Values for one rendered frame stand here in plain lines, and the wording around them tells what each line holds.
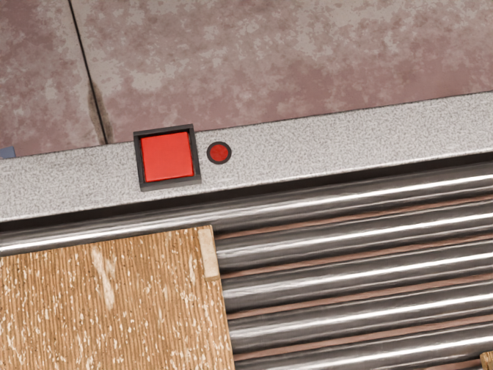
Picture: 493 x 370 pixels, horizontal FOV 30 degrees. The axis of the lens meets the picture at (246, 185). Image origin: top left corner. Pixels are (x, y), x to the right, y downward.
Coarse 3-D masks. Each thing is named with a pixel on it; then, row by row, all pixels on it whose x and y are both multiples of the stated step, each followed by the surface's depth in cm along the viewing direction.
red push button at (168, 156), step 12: (180, 132) 115; (144, 144) 114; (156, 144) 114; (168, 144) 114; (180, 144) 114; (144, 156) 114; (156, 156) 114; (168, 156) 114; (180, 156) 114; (144, 168) 113; (156, 168) 113; (168, 168) 113; (180, 168) 113; (192, 168) 113; (156, 180) 113
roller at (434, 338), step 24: (408, 336) 108; (432, 336) 108; (456, 336) 107; (480, 336) 107; (240, 360) 107; (264, 360) 106; (288, 360) 106; (312, 360) 106; (336, 360) 106; (360, 360) 106; (384, 360) 106; (408, 360) 107; (432, 360) 107; (456, 360) 108
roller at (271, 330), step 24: (432, 288) 111; (456, 288) 110; (480, 288) 110; (288, 312) 109; (312, 312) 108; (336, 312) 108; (360, 312) 108; (384, 312) 108; (408, 312) 108; (432, 312) 109; (456, 312) 109; (480, 312) 110; (240, 336) 107; (264, 336) 107; (288, 336) 108; (312, 336) 108; (336, 336) 109
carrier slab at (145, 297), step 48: (144, 240) 109; (192, 240) 109; (0, 288) 107; (48, 288) 107; (96, 288) 107; (144, 288) 107; (192, 288) 107; (0, 336) 105; (48, 336) 105; (96, 336) 105; (144, 336) 105; (192, 336) 105
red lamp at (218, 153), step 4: (212, 148) 116; (216, 148) 116; (220, 148) 116; (224, 148) 116; (212, 152) 116; (216, 152) 116; (220, 152) 116; (224, 152) 116; (212, 156) 115; (216, 156) 115; (220, 156) 115; (224, 156) 115; (216, 160) 115; (220, 160) 115
